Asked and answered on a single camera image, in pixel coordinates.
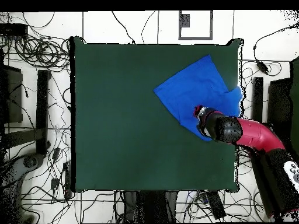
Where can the blue shirt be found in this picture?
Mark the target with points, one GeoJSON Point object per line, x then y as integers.
{"type": "Point", "coordinates": [191, 93]}

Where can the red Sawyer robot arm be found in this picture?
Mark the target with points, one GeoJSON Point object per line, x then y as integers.
{"type": "Point", "coordinates": [257, 135]}

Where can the long black stand bar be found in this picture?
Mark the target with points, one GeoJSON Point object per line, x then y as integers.
{"type": "Point", "coordinates": [42, 112]}
{"type": "Point", "coordinates": [258, 98]}

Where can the black power adapter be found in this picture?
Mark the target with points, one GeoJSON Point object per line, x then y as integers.
{"type": "Point", "coordinates": [261, 66]}

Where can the black cabinet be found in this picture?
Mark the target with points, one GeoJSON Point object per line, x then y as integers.
{"type": "Point", "coordinates": [279, 105]}
{"type": "Point", "coordinates": [14, 98]}

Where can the dark green table cloth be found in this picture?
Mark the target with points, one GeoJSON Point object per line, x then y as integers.
{"type": "Point", "coordinates": [116, 140]}

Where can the black power strip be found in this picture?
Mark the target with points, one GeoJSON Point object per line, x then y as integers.
{"type": "Point", "coordinates": [67, 179]}
{"type": "Point", "coordinates": [216, 205]}

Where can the small black adapter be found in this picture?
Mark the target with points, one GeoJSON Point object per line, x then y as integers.
{"type": "Point", "coordinates": [54, 184]}

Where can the grey stand foot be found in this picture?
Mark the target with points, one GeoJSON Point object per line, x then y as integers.
{"type": "Point", "coordinates": [14, 172]}

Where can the black electronics box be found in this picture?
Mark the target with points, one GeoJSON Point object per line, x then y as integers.
{"type": "Point", "coordinates": [12, 29]}

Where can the grey square floor frame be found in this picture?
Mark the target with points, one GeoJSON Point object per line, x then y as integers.
{"type": "Point", "coordinates": [184, 21]}

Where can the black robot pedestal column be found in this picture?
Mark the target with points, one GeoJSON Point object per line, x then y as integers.
{"type": "Point", "coordinates": [149, 207]}

